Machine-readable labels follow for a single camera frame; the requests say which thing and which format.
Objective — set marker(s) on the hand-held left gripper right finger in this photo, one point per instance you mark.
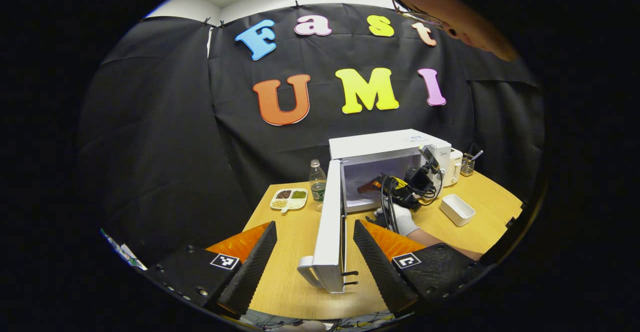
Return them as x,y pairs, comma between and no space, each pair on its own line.
380,267

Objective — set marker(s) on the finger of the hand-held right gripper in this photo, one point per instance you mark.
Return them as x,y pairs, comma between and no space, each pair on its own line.
395,184

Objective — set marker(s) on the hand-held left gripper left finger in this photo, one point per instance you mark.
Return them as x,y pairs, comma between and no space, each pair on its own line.
252,267

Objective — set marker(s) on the white microwave oven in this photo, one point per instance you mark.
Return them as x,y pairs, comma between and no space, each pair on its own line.
375,144

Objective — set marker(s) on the white toaster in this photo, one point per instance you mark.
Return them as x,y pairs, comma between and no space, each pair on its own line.
456,167

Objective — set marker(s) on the white rectangular tray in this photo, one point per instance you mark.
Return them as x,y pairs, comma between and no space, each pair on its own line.
457,211

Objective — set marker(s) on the white compartment plate with beans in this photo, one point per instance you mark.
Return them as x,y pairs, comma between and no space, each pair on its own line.
295,204

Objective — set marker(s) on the clear plastic bottle green label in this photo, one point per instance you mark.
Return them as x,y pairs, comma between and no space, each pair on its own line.
317,189

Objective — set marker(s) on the white printed clutter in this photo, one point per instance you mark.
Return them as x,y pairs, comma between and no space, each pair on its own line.
125,254

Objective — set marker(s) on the person's head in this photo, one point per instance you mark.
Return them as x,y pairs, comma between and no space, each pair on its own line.
460,16

